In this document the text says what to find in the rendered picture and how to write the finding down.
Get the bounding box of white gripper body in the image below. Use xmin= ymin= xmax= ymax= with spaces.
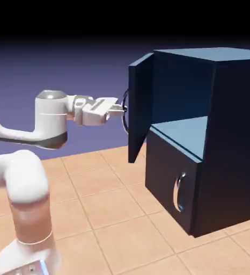
xmin=81 ymin=97 xmax=119 ymax=127

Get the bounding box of dark blue closed cabinet door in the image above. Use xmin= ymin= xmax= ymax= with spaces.
xmin=144 ymin=131 xmax=200 ymax=237

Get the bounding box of curved metal door handle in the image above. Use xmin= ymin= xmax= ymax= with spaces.
xmin=173 ymin=171 xmax=187 ymax=213
xmin=120 ymin=88 xmax=129 ymax=134

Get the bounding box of dark blue cabinet door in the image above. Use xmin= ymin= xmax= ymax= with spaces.
xmin=128 ymin=52 xmax=155 ymax=164
xmin=144 ymin=131 xmax=200 ymax=237

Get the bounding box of dark blue cabinet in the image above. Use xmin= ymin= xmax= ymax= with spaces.
xmin=144 ymin=47 xmax=250 ymax=238

